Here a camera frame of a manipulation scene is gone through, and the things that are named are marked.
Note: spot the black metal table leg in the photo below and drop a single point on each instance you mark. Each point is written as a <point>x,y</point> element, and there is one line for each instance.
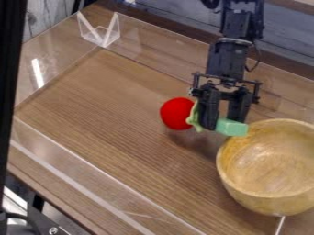
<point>47,226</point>

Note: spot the black vertical pole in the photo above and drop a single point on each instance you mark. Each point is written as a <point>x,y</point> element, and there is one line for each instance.
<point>13,16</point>

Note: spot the red plush strawberry toy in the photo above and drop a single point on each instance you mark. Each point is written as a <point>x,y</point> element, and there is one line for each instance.
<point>180,114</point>

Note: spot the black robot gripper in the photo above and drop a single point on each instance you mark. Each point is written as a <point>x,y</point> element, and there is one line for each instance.
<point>225,70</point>

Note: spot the clear acrylic tray walls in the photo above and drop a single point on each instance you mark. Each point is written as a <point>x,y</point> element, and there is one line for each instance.
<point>91,148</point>

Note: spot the green rectangular block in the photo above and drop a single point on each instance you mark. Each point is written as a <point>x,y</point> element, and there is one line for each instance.
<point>232,128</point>

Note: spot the brown wooden bowl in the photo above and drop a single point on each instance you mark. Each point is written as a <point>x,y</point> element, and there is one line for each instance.
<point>266,167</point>

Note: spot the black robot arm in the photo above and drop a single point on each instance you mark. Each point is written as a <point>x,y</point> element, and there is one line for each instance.
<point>241,23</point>

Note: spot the clear acrylic corner bracket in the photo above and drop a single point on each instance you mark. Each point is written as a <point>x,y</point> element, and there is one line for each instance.
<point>99,35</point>

